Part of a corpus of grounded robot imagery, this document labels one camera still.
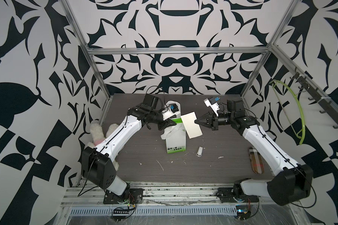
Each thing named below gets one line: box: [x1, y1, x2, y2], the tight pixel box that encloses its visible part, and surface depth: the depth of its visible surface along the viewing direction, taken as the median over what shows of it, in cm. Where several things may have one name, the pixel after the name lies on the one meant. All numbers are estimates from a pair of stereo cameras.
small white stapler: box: [196, 146, 204, 158], surface depth 90 cm
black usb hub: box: [113, 209, 131, 215], surface depth 74 cm
